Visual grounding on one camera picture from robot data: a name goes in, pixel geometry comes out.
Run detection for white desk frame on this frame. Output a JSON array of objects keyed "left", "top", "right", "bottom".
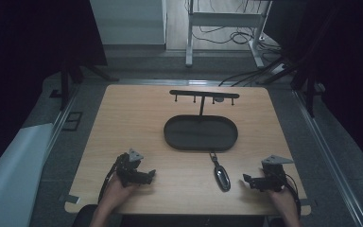
[{"left": 184, "top": 0, "right": 273, "bottom": 70}]

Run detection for black cables on floor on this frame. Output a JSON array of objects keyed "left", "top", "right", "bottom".
[{"left": 190, "top": 0, "right": 285, "bottom": 88}]

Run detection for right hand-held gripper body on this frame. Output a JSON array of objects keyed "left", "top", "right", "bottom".
[{"left": 260, "top": 154, "right": 295, "bottom": 193}]

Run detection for black key stand with tray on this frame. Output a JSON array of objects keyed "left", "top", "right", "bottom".
[{"left": 163, "top": 89, "right": 241, "bottom": 152}]

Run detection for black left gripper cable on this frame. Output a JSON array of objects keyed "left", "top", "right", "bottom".
[{"left": 97, "top": 154, "right": 123, "bottom": 204}]

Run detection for black metal stand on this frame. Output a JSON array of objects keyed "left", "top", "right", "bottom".
[
  {"left": 256, "top": 53, "right": 326, "bottom": 119},
  {"left": 58, "top": 56, "right": 120, "bottom": 112}
]

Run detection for white cabinet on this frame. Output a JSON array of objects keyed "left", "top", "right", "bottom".
[{"left": 89, "top": 0, "right": 168, "bottom": 51}]

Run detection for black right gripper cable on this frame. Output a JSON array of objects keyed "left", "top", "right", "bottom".
[{"left": 283, "top": 172, "right": 303, "bottom": 219}]

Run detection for black car key with ring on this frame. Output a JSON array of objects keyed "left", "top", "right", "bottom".
[{"left": 209, "top": 151, "right": 232, "bottom": 193}]

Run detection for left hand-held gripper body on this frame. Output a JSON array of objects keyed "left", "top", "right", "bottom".
[{"left": 115, "top": 148, "right": 146, "bottom": 187}]

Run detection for white power strip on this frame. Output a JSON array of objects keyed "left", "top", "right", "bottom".
[{"left": 269, "top": 61, "right": 288, "bottom": 76}]

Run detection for white sheet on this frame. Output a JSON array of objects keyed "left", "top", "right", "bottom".
[{"left": 0, "top": 122, "right": 55, "bottom": 227}]

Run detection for person's left hand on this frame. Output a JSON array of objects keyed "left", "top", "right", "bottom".
[{"left": 101, "top": 172, "right": 140, "bottom": 210}]

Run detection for person's right hand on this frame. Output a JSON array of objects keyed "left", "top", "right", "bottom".
[{"left": 266, "top": 184, "right": 299, "bottom": 219}]

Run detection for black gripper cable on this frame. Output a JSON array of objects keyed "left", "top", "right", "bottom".
[
  {"left": 283, "top": 172, "right": 303, "bottom": 219},
  {"left": 97, "top": 154, "right": 123, "bottom": 204}
]

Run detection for metal floor rail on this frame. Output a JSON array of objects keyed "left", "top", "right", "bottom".
[
  {"left": 43, "top": 91, "right": 80, "bottom": 159},
  {"left": 292, "top": 89, "right": 363, "bottom": 227}
]

